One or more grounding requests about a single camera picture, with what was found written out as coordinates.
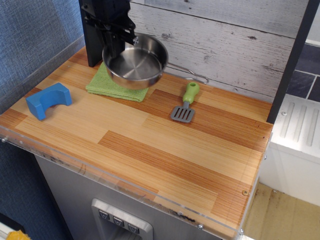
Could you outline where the green towel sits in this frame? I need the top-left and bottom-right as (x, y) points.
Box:
(85, 62), (149, 103)

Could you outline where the white ribbed cabinet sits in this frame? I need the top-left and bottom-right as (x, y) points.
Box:
(259, 94), (320, 206)

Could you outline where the yellow object at corner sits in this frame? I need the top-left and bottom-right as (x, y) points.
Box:
(6, 230), (31, 240)

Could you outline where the dark right frame post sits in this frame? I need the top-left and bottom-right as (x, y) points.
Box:
(266, 0), (320, 124)

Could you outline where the blue arch block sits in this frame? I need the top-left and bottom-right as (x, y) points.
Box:
(25, 82), (72, 121)

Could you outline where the stainless steel pot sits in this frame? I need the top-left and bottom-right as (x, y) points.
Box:
(102, 33), (209, 90)

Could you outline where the clear acrylic table edge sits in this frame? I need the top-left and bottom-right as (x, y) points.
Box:
(0, 126), (274, 240)

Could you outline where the dark grey vertical post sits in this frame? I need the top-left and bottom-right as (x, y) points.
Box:
(78, 0), (103, 67)

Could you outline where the grey dispenser button panel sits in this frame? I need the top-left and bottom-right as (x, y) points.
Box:
(91, 198), (154, 240)

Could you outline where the green handled grey spatula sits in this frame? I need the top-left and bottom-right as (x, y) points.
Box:
(170, 82), (200, 123)

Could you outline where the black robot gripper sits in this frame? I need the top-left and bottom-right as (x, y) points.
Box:
(80, 0), (139, 59)

